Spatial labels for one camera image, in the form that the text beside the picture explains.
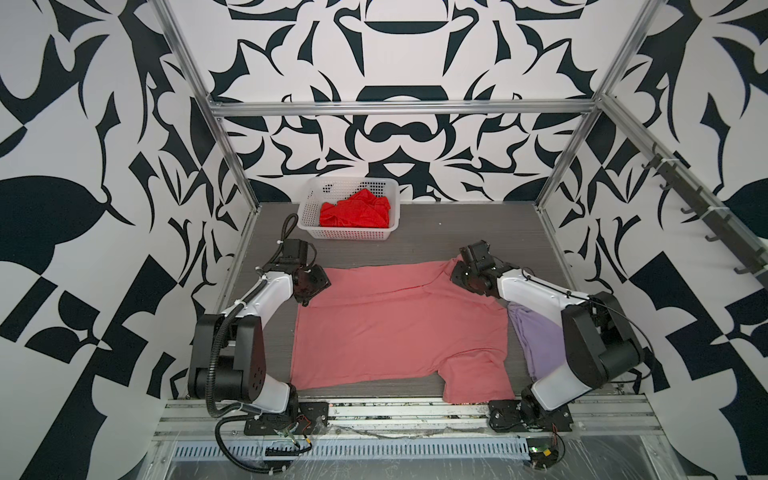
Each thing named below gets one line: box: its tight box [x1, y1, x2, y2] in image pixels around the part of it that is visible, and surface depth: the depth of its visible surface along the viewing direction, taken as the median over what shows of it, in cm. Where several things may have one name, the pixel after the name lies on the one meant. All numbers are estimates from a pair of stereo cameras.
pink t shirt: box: [291, 258, 515, 404], surface depth 89 cm
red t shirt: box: [319, 189, 391, 228], surface depth 114 cm
